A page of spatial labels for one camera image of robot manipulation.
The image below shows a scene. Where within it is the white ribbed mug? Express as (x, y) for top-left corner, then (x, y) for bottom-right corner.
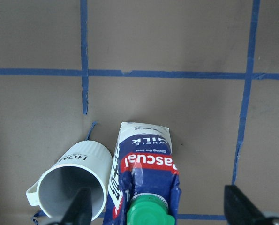
(26, 140), (113, 220)

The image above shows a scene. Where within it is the blue white milk carton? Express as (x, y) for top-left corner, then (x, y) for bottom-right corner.
(103, 122), (181, 225)

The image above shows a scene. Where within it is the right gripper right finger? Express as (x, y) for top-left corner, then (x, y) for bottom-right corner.
(224, 185), (271, 225)

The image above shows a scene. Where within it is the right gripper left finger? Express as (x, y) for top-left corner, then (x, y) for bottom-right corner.
(61, 187), (92, 225)

